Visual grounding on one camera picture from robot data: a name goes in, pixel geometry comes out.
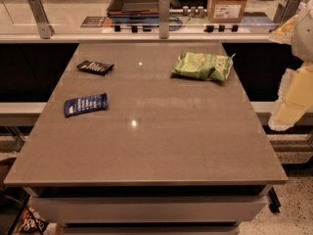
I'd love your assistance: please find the metal glass bracket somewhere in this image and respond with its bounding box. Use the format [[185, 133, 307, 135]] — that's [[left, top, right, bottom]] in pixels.
[[273, 0, 301, 24], [27, 0, 54, 39], [158, 0, 170, 39]]

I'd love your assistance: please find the middle metal glass bracket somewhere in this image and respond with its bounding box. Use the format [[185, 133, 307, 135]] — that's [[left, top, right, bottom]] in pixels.
[[158, 0, 170, 39]]

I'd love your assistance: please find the cardboard box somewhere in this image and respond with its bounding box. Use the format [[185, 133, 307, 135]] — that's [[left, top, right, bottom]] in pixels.
[[207, 0, 247, 23]]

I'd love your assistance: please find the snack bag on floor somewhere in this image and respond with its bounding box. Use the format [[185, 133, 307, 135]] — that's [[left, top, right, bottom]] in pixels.
[[12, 208, 62, 235]]

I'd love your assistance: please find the blue rxbar snack bar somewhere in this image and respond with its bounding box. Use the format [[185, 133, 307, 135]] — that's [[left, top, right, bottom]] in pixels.
[[64, 93, 109, 118]]

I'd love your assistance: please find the left metal glass bracket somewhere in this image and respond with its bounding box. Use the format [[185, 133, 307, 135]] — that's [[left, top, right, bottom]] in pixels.
[[27, 0, 54, 39]]

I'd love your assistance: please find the right metal glass bracket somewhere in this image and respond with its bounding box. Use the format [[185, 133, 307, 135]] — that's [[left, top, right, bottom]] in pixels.
[[273, 0, 301, 24]]

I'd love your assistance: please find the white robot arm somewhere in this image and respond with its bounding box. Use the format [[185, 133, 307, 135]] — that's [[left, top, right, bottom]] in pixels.
[[268, 0, 313, 131]]

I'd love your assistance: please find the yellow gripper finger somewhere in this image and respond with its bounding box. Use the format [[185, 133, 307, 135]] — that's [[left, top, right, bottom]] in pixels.
[[268, 62, 313, 131], [269, 15, 297, 44]]

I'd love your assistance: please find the orange and black tray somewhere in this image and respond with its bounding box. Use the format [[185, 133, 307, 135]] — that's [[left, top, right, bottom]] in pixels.
[[107, 0, 158, 16]]

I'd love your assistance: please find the glass barrier panel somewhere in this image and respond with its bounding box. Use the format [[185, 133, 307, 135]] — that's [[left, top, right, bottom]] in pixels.
[[1, 0, 310, 35]]

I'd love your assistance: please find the green chip bag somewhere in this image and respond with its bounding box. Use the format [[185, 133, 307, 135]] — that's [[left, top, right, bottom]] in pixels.
[[171, 52, 233, 82]]

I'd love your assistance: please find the black rxbar chocolate bar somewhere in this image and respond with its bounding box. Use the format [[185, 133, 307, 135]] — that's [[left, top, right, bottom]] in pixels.
[[76, 61, 114, 76]]

